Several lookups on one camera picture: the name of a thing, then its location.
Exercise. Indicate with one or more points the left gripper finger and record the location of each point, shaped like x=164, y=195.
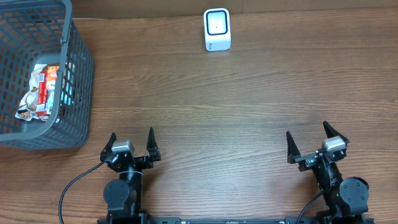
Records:
x=107, y=151
x=152, y=146

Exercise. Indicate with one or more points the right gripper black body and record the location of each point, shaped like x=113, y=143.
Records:
x=311, y=158

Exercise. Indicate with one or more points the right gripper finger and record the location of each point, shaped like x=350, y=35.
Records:
x=331, y=132
x=292, y=151

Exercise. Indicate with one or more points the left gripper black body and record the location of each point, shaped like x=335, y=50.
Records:
x=142, y=159

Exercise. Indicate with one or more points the teal wet wipes pack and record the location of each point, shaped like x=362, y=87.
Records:
x=67, y=84

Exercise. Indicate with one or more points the orange Kleenex tissue pack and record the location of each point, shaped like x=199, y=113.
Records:
x=50, y=86

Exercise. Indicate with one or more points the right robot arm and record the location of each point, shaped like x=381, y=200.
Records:
x=346, y=199

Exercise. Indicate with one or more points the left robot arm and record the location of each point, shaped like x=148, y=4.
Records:
x=124, y=194

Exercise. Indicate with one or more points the white barcode scanner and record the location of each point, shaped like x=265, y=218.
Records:
x=217, y=29

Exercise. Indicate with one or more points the red snack stick packet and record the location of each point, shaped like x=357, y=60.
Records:
x=42, y=94

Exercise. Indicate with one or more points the beige snack pouch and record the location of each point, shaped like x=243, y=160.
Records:
x=28, y=104

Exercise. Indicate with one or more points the grey plastic mesh basket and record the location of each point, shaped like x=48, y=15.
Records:
x=43, y=32

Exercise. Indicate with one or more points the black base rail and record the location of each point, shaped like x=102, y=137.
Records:
x=177, y=220

